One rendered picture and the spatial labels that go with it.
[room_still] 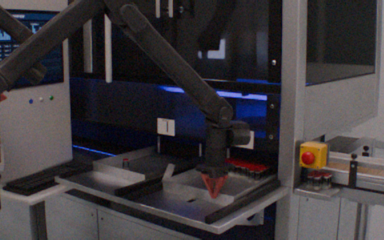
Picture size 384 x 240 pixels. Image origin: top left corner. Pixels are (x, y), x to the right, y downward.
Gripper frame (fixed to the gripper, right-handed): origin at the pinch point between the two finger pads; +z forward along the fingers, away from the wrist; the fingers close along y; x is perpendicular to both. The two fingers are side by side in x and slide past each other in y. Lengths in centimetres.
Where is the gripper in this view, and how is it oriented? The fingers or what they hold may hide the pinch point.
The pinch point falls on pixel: (213, 195)
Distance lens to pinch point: 133.7
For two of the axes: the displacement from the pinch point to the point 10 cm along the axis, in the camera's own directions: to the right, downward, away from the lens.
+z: -0.3, 9.9, 1.4
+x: -7.8, -1.1, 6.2
